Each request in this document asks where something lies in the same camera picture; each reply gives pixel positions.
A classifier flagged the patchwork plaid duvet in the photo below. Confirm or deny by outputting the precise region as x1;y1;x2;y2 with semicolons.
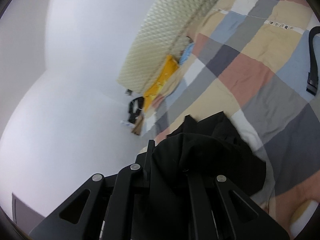
142;0;319;237

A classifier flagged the white lotion bottle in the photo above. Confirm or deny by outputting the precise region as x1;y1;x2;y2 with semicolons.
120;120;135;128

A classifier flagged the black bag on nightstand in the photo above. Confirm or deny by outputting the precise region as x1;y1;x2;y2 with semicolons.
127;96;144;124

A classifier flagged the black puffer jacket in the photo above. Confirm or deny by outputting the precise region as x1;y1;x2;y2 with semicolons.
134;112;267;240

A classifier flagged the light blue pillow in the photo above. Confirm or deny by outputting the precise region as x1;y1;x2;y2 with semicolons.
179;42;195;65

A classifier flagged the black strap with buckle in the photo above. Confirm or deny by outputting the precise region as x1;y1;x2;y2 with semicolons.
305;25;320;96

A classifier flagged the yellow crown pillow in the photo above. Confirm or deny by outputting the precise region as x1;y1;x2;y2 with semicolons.
143;55;179;111

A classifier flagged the wooden nightstand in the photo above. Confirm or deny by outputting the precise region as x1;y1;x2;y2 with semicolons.
131;115;144;136

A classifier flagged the wall power socket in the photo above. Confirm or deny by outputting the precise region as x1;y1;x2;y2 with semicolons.
125;89;132;96

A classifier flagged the cream quilted headboard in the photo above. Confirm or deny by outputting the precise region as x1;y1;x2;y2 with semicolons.
117;0;218;94

